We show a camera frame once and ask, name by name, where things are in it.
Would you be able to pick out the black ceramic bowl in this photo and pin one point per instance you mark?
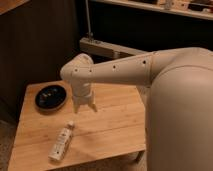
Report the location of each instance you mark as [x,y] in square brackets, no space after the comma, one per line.
[50,97]

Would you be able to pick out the metal pole stand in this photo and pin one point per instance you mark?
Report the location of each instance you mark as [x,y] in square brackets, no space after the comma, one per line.
[90,34]

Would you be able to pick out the wooden table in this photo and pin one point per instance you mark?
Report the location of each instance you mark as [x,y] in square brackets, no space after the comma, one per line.
[115,128]

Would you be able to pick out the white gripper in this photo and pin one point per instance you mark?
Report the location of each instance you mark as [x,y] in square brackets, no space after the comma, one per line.
[82,94]

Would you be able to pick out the wooden wall shelf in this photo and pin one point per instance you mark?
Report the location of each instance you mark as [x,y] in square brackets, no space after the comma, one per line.
[187,8]

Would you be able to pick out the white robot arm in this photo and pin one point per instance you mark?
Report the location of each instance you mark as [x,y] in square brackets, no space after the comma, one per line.
[179,106]

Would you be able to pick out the white plastic bottle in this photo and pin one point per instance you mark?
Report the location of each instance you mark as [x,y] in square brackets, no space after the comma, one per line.
[62,143]

